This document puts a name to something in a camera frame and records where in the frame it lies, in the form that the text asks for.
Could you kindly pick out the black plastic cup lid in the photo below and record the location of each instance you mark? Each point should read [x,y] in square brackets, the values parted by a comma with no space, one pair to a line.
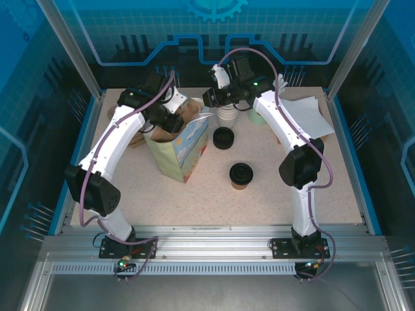
[241,173]
[223,136]
[223,148]

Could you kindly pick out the brown paper coffee cup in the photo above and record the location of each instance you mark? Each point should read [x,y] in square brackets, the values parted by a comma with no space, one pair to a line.
[241,187]

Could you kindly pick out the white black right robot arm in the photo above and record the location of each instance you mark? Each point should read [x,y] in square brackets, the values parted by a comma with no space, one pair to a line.
[282,123]

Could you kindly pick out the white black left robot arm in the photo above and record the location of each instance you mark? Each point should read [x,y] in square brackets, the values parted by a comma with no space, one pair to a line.
[113,142]

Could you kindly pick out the stack of white paper cups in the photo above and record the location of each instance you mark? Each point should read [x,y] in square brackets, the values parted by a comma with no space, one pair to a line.
[223,109]

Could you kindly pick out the white paper cup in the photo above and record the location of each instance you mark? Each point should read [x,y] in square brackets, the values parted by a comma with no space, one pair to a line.
[225,114]
[227,123]
[227,119]

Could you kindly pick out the white paper-wrapped straw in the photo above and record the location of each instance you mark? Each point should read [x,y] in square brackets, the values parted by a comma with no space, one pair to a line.
[282,82]
[277,91]

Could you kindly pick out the white paper napkins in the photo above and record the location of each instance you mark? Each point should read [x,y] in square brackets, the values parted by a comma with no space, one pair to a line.
[279,137]

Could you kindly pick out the aluminium mounting beam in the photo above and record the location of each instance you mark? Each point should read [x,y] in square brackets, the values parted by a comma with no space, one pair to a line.
[210,241]

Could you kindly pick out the small LED circuit board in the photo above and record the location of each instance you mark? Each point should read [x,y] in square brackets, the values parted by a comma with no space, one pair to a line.
[313,265]
[124,263]

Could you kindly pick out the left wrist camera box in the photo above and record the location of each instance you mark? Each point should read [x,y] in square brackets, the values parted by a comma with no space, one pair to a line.
[175,98]

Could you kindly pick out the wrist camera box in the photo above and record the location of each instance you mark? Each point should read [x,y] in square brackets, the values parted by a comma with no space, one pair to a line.
[175,98]
[220,77]

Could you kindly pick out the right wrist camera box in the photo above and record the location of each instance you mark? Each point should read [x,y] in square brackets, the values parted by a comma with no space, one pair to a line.
[220,77]

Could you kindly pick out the blue table edge rail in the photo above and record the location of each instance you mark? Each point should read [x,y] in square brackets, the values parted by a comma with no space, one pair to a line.
[351,155]
[82,120]

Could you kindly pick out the aluminium frame post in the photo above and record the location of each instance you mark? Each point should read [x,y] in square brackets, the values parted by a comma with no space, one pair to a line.
[356,45]
[71,48]

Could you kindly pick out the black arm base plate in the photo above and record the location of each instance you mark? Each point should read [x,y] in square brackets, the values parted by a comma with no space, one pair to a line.
[110,250]
[282,248]

